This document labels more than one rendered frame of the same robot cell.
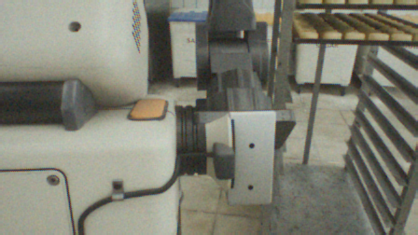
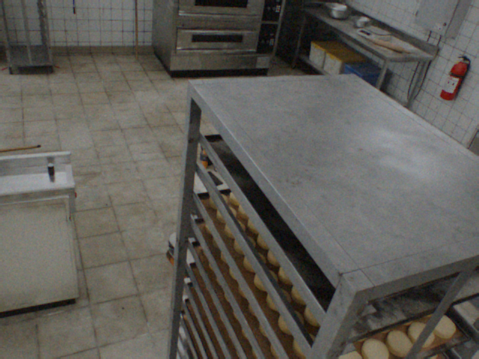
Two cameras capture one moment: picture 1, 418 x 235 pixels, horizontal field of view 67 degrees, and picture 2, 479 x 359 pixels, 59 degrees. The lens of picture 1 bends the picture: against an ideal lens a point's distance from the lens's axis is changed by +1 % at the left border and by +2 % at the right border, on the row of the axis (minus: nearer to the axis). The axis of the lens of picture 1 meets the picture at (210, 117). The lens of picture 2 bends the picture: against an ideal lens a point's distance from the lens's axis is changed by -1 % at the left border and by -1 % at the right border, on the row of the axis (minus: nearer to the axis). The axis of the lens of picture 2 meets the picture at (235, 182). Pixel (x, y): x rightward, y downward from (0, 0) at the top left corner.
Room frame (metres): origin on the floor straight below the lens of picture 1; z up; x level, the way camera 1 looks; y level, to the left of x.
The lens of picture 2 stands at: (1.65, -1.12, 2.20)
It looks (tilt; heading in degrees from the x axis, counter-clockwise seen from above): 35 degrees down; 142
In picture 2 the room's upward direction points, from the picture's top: 10 degrees clockwise
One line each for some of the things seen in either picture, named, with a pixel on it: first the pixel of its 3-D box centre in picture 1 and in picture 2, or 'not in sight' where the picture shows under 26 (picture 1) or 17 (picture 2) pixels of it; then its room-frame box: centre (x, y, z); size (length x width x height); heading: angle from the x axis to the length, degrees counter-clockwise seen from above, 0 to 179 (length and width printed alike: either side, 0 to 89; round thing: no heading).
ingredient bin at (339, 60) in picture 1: (322, 51); not in sight; (3.24, -1.16, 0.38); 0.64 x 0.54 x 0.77; 170
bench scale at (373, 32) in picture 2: not in sight; (374, 34); (-1.80, 3.35, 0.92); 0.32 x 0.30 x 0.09; 88
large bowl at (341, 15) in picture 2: not in sight; (337, 12); (-2.62, 3.50, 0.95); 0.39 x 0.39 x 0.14
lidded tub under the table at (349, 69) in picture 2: not in sight; (363, 77); (-1.78, 3.38, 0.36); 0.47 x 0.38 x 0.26; 83
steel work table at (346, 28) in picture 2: not in sight; (352, 59); (-2.08, 3.43, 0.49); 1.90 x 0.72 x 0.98; 171
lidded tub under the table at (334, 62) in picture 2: not in sight; (343, 64); (-2.22, 3.45, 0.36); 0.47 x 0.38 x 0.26; 81
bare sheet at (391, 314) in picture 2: not in sight; (337, 199); (1.20, -0.49, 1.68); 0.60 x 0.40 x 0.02; 171
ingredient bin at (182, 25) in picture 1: (199, 48); not in sight; (3.45, 0.12, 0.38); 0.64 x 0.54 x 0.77; 173
